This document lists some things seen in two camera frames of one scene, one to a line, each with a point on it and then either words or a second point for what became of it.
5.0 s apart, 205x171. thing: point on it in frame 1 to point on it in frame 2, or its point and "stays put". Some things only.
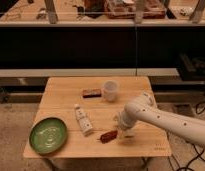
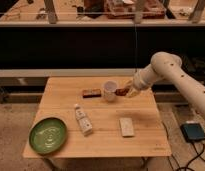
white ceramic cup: x=110 y=88 stays put
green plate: x=48 y=135 stays put
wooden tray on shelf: x=135 y=9 stays put
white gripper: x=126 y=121 to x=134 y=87
